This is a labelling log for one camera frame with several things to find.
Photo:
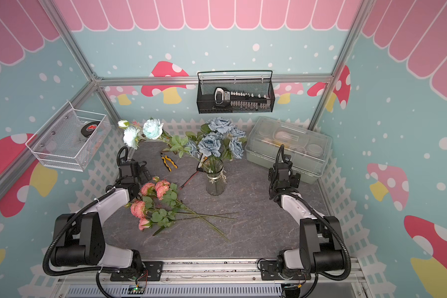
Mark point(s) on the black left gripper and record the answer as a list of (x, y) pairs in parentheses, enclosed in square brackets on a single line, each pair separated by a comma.
[(144, 175)]

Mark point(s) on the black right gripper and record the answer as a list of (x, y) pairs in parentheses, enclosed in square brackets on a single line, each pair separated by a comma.
[(295, 182)]

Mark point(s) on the large pink peony stem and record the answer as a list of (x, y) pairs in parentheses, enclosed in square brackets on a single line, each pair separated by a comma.
[(163, 194)]

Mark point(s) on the pink peony pair stem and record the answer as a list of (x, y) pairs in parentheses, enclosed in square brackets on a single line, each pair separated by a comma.
[(141, 210)]

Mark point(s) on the pink rose stem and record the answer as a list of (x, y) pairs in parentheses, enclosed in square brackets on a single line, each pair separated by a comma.
[(168, 220)]

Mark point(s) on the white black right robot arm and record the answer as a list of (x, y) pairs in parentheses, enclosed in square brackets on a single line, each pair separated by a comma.
[(321, 249)]

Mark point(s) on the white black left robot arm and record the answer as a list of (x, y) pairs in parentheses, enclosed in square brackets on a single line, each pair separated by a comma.
[(78, 243)]

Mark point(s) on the clear glass vase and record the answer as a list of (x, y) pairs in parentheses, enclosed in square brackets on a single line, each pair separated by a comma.
[(216, 179)]

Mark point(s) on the yellow black pliers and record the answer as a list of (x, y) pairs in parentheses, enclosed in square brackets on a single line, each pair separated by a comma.
[(168, 162)]

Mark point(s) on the translucent plastic storage box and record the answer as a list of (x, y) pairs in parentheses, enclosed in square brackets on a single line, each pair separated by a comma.
[(309, 150)]

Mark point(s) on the light blue peony stem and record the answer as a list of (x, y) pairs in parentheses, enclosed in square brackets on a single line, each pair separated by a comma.
[(152, 129)]

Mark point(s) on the black tape roll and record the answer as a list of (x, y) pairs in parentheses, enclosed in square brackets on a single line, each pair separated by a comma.
[(88, 128)]

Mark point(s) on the dusty blue rose bunch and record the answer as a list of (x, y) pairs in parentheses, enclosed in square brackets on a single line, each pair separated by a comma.
[(219, 138)]

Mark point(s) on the socket wrench set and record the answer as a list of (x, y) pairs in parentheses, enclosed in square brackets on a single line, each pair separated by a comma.
[(235, 101)]

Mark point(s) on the white wire wall basket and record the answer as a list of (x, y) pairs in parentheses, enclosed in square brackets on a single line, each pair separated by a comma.
[(60, 144)]

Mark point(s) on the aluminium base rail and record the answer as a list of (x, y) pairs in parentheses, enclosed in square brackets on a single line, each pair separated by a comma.
[(212, 278)]

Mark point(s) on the black wire wall basket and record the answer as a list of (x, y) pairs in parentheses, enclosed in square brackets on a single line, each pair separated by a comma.
[(236, 91)]

